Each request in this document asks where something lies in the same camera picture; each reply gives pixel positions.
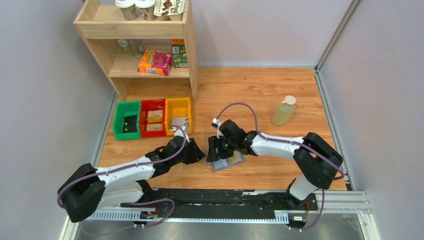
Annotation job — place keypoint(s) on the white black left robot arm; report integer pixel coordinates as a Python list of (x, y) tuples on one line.
[(89, 188)]

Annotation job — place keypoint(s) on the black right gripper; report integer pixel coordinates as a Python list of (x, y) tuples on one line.
[(214, 142)]

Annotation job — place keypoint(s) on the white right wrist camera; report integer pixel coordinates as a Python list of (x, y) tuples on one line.
[(216, 123)]

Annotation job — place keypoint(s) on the red plastic bin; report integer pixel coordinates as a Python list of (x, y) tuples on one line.
[(148, 105)]

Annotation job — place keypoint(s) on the black card in green bin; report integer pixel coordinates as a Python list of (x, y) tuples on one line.
[(130, 124)]

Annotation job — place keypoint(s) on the green liquid bottle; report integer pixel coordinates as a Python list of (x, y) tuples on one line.
[(284, 112)]

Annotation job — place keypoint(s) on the upper gold card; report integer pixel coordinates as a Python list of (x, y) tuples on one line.
[(155, 116)]

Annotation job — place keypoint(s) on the clear glass jar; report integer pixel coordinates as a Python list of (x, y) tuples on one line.
[(137, 47)]

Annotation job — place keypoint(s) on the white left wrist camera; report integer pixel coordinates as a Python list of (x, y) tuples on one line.
[(180, 131)]

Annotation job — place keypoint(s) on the wooden shelf unit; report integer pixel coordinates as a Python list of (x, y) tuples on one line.
[(118, 44)]

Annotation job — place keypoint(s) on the aluminium frame rail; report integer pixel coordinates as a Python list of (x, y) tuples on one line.
[(342, 215)]

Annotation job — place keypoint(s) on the orange pink snack box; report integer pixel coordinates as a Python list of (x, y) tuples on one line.
[(156, 63)]

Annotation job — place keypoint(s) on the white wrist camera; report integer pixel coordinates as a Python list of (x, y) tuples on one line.
[(180, 131), (216, 123)]

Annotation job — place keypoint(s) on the yellow plastic bin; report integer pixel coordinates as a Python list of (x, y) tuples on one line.
[(177, 107)]

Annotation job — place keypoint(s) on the green carton box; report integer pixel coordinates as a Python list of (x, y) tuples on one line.
[(179, 54)]

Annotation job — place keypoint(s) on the lower gold card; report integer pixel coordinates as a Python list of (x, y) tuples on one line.
[(154, 127)]

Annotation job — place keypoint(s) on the white lid paper cup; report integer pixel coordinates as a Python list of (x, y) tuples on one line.
[(127, 8)]

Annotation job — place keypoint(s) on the green plastic bin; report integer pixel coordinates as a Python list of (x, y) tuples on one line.
[(125, 109)]

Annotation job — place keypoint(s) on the silver card in yellow bin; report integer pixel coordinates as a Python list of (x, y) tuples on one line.
[(181, 122)]

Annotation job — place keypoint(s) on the chocolate pudding pack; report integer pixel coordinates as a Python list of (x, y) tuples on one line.
[(169, 9)]

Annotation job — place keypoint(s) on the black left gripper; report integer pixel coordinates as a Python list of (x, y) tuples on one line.
[(196, 154)]

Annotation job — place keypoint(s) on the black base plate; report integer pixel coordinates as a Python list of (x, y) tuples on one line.
[(224, 203)]

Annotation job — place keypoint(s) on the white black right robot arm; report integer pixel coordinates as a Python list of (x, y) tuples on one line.
[(318, 161)]

